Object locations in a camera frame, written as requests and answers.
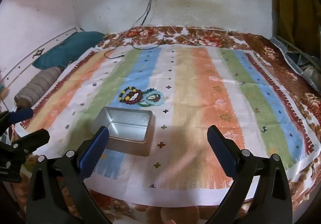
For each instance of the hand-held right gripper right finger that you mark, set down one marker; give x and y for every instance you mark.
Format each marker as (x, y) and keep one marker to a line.
(222, 152)

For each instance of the teal pillow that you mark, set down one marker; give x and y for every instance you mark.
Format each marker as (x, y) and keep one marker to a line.
(67, 48)

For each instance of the rectangular metal tin box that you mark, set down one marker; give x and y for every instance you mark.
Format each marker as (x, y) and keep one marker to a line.
(130, 126)

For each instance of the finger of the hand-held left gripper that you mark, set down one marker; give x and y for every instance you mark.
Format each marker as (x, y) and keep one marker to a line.
(23, 115)
(32, 138)

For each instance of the mustard hanging garment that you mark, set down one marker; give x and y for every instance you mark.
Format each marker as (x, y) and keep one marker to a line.
(296, 8)

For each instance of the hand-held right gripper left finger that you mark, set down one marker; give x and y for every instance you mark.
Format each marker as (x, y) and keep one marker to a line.
(94, 155)

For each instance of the striped pastel mat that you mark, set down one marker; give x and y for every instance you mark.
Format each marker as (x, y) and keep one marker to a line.
(190, 88)

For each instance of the white metal bed rail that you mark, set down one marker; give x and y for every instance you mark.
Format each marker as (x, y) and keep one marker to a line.
(283, 43)

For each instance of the white headboard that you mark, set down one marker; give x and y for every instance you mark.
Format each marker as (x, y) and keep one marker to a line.
(50, 41)

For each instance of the striped bolster pillow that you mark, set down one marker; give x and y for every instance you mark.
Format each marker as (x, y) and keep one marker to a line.
(37, 86)

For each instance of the green bangle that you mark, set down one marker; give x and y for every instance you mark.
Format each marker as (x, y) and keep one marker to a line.
(143, 105)

